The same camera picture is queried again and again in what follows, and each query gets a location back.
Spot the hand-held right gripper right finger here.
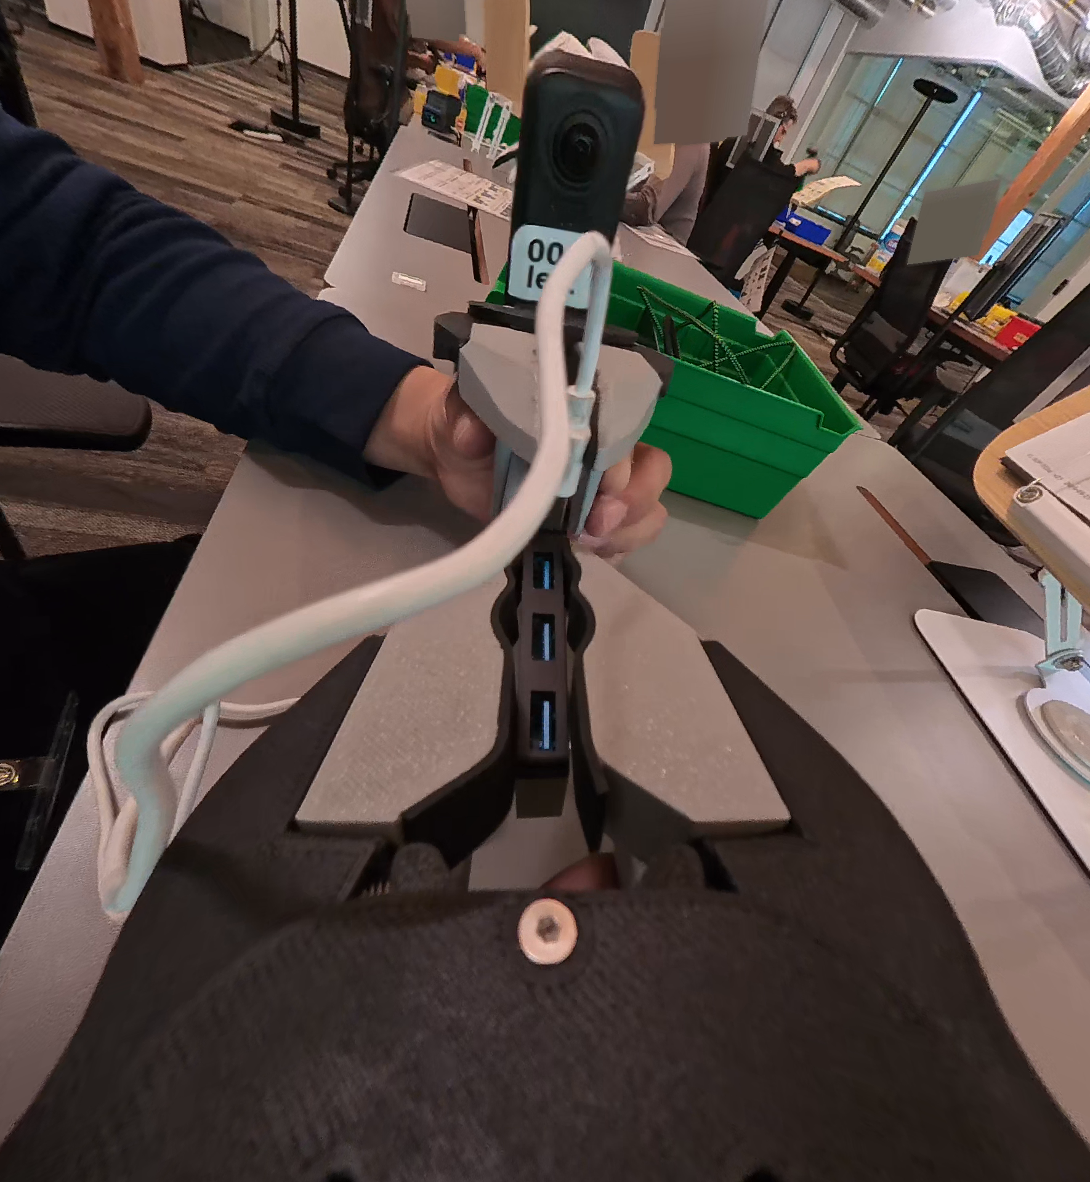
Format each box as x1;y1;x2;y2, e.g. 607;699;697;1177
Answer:
573;557;793;848

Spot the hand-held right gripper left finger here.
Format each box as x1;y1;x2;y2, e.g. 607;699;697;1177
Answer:
295;558;514;866

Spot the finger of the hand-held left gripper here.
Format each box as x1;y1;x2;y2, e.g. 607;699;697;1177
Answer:
455;335;539;447
589;344;667;469

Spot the white cable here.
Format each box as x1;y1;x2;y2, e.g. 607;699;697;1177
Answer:
86;231;616;916

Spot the green plastic bin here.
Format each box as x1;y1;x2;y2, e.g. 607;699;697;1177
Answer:
485;258;866;521

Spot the person's left forearm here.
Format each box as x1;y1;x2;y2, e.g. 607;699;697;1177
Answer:
0;55;436;490

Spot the person's left hand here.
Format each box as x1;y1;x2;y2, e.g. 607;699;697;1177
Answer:
364;364;673;559

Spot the white printed paper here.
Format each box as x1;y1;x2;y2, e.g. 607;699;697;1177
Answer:
396;159;515;221

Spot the black office chair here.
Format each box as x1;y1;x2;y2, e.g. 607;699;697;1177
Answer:
832;217;948;416

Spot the black floor lamp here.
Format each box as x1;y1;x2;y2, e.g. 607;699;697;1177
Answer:
835;78;962;255

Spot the green black braided cable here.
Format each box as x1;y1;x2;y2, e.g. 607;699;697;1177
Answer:
638;286;800;389

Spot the dark desk cable hatch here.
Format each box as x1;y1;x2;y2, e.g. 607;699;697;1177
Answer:
928;558;1045;639

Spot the wooden support post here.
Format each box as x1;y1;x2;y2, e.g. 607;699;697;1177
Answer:
980;32;1090;260

